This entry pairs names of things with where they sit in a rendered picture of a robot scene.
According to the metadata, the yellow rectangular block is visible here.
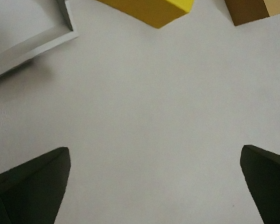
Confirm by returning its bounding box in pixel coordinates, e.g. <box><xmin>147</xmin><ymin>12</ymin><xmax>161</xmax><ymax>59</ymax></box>
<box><xmin>98</xmin><ymin>0</ymin><xmax>194</xmax><ymax>29</ymax></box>

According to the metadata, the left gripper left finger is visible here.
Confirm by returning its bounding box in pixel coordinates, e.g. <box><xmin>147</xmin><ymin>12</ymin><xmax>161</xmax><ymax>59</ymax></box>
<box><xmin>0</xmin><ymin>147</ymin><xmax>71</xmax><ymax>224</ymax></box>

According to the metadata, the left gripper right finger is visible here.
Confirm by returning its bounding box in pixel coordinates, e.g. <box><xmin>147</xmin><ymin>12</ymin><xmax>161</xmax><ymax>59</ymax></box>
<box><xmin>240</xmin><ymin>144</ymin><xmax>280</xmax><ymax>224</ymax></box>

